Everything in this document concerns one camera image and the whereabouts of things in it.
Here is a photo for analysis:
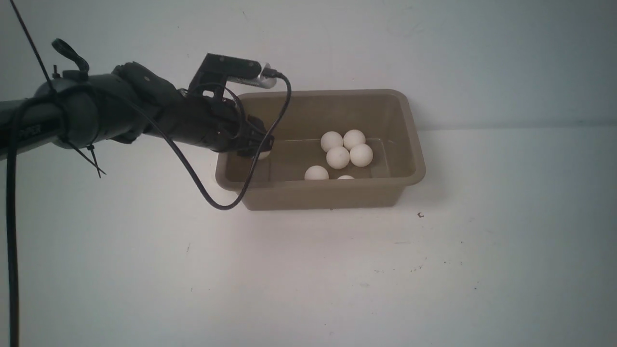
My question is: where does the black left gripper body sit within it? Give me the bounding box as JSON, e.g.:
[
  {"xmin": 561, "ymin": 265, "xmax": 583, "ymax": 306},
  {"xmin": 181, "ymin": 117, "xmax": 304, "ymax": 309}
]
[{"xmin": 178, "ymin": 89, "xmax": 251, "ymax": 152}]

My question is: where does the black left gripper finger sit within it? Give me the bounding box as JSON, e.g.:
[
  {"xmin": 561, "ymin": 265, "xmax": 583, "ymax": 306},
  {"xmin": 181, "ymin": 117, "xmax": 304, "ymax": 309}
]
[{"xmin": 236, "ymin": 116, "xmax": 267, "ymax": 158}]

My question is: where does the white ping-pong ball red logo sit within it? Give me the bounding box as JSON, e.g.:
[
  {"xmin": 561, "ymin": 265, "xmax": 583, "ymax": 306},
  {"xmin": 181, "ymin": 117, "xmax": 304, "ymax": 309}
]
[{"xmin": 349, "ymin": 143, "xmax": 373, "ymax": 167}]

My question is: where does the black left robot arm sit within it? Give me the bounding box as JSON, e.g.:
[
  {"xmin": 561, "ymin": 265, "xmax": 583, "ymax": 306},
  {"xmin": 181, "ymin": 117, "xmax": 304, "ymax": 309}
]
[{"xmin": 17, "ymin": 53, "xmax": 281, "ymax": 157}]

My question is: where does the tan plastic bin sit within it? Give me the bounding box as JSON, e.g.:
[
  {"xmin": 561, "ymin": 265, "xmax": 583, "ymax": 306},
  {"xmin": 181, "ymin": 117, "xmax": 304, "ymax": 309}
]
[{"xmin": 242, "ymin": 89, "xmax": 426, "ymax": 211}]

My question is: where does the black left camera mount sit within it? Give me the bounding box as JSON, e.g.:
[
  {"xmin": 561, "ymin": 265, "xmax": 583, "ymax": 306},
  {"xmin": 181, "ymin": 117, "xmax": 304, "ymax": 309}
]
[{"xmin": 188, "ymin": 53, "xmax": 262, "ymax": 94}]

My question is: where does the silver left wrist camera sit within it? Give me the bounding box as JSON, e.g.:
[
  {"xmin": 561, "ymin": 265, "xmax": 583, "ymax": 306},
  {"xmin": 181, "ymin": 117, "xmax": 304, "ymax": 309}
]
[{"xmin": 227, "ymin": 62, "xmax": 277, "ymax": 89}]

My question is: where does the black left camera cable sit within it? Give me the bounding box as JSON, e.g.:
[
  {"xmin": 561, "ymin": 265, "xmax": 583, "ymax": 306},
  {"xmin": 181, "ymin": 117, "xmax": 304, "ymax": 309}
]
[{"xmin": 96, "ymin": 70, "xmax": 293, "ymax": 211}]

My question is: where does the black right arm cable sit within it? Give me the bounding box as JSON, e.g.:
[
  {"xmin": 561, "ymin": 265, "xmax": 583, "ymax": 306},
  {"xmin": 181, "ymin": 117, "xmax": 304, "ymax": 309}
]
[{"xmin": 5, "ymin": 0, "xmax": 104, "ymax": 347}]

